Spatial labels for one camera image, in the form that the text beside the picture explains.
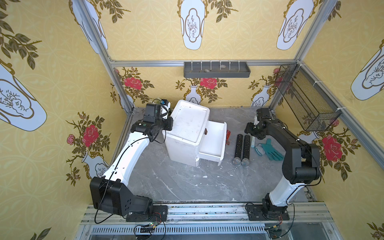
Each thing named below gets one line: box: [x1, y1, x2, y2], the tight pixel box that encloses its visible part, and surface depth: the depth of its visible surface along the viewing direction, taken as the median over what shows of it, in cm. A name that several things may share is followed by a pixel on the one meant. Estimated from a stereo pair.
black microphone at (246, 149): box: [241, 134, 251, 168], surface depth 94 cm
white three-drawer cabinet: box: [162, 99, 210, 167], surface depth 83 cm
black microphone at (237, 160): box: [232, 134, 244, 167], surface depth 95 cm
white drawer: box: [199, 120, 227, 166], surface depth 92 cm
